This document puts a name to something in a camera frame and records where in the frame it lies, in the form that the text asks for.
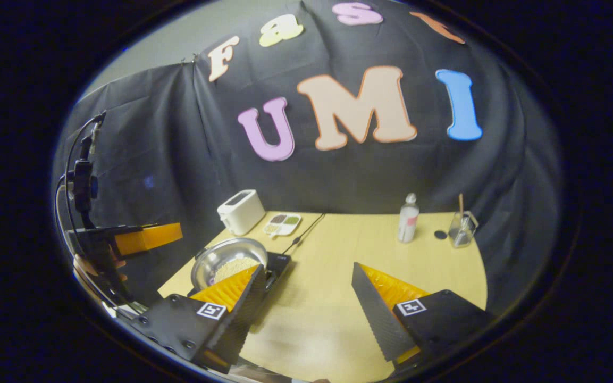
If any black power cable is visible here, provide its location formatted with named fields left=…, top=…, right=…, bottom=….
left=282, top=213, right=326, bottom=256

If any white divided dish of grains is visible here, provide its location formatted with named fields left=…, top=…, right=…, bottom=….
left=263, top=212, right=303, bottom=237

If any white bottle with pink label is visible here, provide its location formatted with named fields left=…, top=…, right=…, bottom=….
left=397, top=193, right=420, bottom=244

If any steel pot with black handles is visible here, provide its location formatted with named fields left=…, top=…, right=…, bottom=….
left=191, top=237, right=278, bottom=292

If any white toaster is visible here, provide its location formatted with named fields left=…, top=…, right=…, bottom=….
left=217, top=189, right=266, bottom=236

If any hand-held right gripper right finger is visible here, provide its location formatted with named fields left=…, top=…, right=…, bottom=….
left=351, top=262, right=496, bottom=368

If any pile of yellow soybeans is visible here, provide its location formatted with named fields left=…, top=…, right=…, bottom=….
left=213, top=257, right=256, bottom=282

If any clear glass utensil holder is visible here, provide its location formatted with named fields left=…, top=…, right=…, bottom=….
left=448, top=211, right=478, bottom=249

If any black induction cooktop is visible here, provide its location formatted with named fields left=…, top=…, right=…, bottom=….
left=187, top=252, right=292, bottom=298

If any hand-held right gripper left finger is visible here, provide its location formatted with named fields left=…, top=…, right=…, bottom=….
left=128, top=264, right=267, bottom=374

